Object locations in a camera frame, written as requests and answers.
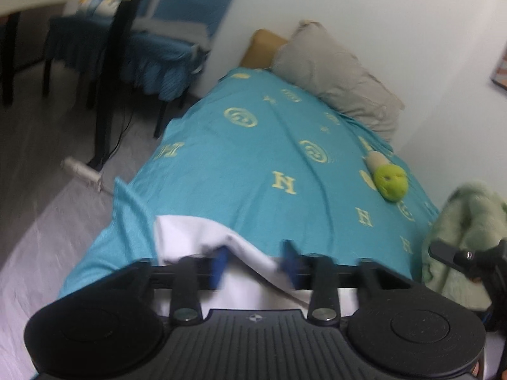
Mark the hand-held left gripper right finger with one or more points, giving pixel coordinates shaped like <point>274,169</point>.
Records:
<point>291,265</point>

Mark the green printed fleece blanket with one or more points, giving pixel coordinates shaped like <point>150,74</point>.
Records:
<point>463,213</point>

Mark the blue covered chair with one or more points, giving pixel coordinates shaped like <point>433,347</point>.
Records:
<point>170,59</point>
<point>75,43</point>

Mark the light printed cloth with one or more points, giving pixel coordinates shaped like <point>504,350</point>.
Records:
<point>97,6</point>

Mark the grey pillow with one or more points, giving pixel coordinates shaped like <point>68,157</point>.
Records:
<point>340,79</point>

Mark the bed with teal printed sheet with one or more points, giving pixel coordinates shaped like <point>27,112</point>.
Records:
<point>253,158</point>

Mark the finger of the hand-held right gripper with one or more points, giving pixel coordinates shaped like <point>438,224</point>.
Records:
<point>447,254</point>

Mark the green plush toy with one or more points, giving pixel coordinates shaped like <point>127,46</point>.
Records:
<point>390,180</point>

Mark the white shirt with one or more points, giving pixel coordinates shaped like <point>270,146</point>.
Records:
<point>190,237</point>

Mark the tan pillow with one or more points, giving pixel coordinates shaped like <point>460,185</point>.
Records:
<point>259,47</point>

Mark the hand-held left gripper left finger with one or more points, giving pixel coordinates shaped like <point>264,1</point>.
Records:
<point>220,269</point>

